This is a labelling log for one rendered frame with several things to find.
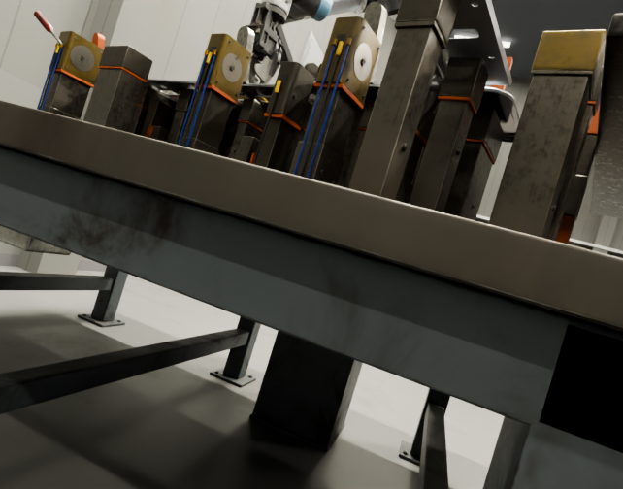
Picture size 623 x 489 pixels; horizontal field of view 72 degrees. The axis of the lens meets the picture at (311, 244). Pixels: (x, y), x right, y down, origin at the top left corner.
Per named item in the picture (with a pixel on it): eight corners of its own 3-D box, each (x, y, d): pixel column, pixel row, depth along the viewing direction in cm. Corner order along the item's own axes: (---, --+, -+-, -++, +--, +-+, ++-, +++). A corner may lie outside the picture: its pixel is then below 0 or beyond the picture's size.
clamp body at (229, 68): (149, 179, 93) (198, 25, 93) (191, 194, 103) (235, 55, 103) (169, 183, 89) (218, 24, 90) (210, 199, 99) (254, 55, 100)
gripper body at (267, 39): (238, 47, 112) (250, 2, 111) (258, 63, 119) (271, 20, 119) (259, 47, 107) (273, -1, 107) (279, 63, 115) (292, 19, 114)
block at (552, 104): (472, 265, 63) (542, 29, 63) (481, 272, 69) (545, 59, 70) (531, 280, 58) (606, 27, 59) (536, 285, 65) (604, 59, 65)
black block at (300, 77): (223, 199, 82) (270, 53, 83) (256, 211, 90) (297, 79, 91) (244, 204, 79) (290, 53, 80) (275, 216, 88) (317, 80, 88)
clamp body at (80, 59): (11, 142, 127) (49, 25, 128) (58, 158, 139) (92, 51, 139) (23, 146, 123) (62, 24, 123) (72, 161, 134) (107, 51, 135)
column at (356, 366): (278, 397, 187) (323, 252, 188) (344, 426, 178) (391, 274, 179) (248, 417, 158) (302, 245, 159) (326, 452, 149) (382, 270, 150)
